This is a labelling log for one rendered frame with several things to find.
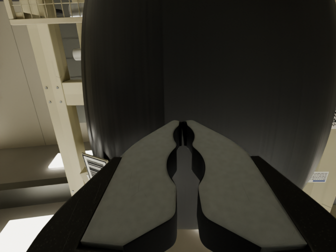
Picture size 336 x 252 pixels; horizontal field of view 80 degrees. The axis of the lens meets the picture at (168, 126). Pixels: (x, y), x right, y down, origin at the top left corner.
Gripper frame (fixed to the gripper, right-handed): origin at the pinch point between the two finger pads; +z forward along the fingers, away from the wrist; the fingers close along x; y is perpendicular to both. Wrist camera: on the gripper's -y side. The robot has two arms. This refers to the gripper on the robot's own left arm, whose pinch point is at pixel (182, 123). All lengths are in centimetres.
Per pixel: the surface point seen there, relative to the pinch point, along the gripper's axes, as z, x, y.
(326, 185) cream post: 25, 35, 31
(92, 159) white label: 8.1, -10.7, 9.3
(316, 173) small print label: 25.4, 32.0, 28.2
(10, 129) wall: 442, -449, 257
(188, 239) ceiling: 157, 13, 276
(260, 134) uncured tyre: 7.0, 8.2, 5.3
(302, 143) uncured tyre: 7.1, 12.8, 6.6
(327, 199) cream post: 24, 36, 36
